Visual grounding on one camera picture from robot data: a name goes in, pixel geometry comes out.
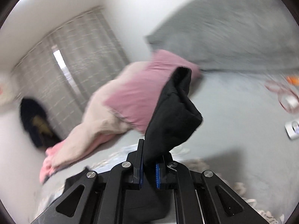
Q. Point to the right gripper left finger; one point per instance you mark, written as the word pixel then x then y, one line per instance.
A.
pixel 98 197

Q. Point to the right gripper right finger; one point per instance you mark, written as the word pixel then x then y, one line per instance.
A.
pixel 202 197

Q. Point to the black garment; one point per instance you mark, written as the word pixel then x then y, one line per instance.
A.
pixel 174 120

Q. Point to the dark clothes hanging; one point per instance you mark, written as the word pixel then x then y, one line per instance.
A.
pixel 35 122

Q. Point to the beige pink duvet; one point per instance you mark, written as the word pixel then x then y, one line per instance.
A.
pixel 98 125

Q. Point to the grey bed sheet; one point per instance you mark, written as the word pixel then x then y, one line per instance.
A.
pixel 243 140

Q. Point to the pink pillow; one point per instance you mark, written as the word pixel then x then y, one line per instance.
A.
pixel 135 101

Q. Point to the white small box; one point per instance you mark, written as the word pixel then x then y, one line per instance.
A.
pixel 292 129

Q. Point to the grey patterned curtain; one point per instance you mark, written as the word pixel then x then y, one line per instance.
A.
pixel 68 65

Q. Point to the cloth covered air conditioner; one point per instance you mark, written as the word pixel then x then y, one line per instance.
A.
pixel 8 91

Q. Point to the orange small object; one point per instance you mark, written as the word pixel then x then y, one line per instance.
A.
pixel 293 80

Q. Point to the grey quilted headboard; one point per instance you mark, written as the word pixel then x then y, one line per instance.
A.
pixel 232 35

